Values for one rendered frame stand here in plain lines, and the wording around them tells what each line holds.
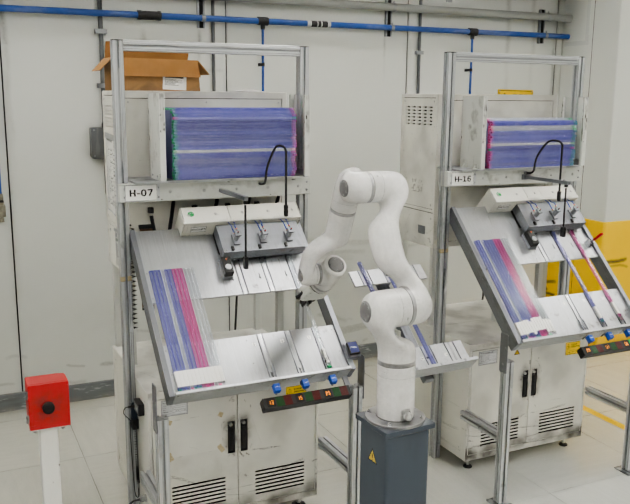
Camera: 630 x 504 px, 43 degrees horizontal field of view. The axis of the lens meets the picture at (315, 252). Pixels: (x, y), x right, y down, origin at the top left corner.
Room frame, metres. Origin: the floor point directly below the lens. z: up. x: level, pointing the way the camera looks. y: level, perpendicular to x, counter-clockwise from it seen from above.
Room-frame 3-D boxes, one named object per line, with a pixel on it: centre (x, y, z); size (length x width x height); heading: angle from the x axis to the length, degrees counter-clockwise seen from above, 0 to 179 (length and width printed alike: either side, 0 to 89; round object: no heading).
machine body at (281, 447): (3.23, 0.44, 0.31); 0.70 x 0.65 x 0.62; 115
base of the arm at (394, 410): (2.39, -0.26, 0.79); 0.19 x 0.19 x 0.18
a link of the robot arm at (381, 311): (2.37, -0.23, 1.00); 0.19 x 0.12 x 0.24; 118
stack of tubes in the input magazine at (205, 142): (3.14, 0.33, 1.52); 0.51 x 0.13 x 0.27; 115
